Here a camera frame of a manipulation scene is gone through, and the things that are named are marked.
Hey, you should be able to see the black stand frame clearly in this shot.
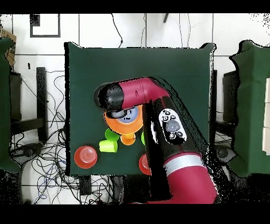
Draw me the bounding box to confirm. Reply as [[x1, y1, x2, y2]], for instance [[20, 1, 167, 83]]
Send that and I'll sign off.
[[10, 67, 48, 142]]

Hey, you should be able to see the lime yellow cup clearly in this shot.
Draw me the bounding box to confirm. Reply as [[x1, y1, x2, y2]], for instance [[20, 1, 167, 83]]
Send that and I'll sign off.
[[99, 139, 118, 153]]

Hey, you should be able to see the green covered side table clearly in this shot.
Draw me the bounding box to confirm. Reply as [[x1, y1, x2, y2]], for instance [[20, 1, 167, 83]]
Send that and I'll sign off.
[[0, 38, 22, 174], [229, 40, 270, 178]]

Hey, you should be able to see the green cup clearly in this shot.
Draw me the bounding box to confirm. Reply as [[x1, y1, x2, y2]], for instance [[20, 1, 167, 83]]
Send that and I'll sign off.
[[104, 128, 120, 142]]

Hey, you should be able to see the orange cup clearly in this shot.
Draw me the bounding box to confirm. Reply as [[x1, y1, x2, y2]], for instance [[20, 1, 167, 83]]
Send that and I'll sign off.
[[120, 133, 136, 146]]

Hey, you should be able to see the red-orange bowl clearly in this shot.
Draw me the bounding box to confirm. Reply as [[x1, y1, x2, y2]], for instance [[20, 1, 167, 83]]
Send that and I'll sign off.
[[138, 153, 152, 176], [73, 145, 98, 169]]

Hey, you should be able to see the black floor cable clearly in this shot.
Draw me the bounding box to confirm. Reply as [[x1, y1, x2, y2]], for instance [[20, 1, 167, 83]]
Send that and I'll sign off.
[[111, 13, 123, 48]]

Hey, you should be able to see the tangle of floor cables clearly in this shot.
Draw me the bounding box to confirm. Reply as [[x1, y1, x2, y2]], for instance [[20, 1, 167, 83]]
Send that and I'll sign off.
[[9, 70, 112, 204]]

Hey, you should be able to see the dark green tablecloth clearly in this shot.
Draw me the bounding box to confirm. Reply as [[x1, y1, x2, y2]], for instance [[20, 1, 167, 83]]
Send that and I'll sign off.
[[64, 42, 216, 176]]

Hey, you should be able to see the blue cable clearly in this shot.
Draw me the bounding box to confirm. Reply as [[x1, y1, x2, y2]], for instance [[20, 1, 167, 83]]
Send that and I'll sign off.
[[36, 160, 66, 200]]

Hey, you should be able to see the black square floor frame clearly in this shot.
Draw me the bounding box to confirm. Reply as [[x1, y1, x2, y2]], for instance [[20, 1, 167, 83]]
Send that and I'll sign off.
[[30, 13, 61, 38]]

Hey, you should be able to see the cardboard box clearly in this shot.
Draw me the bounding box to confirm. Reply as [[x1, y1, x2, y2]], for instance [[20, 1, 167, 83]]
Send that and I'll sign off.
[[0, 29, 17, 67]]

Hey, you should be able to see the black power strip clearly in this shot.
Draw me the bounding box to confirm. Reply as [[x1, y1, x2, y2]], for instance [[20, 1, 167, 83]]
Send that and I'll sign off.
[[79, 175, 92, 196]]

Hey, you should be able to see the small blue bowl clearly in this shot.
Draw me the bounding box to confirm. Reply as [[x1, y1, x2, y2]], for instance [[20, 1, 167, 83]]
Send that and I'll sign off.
[[117, 105, 140, 124]]

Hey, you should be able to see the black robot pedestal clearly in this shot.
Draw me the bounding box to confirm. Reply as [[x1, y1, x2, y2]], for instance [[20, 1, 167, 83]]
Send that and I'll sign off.
[[111, 175, 151, 204]]

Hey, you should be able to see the large orange bowl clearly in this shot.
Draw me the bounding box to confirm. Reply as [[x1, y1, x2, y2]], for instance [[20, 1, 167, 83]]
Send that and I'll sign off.
[[103, 105, 144, 135]]

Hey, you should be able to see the grey pedestal foot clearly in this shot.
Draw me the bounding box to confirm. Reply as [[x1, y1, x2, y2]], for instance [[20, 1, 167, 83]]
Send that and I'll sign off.
[[216, 144, 237, 167], [12, 142, 44, 163]]

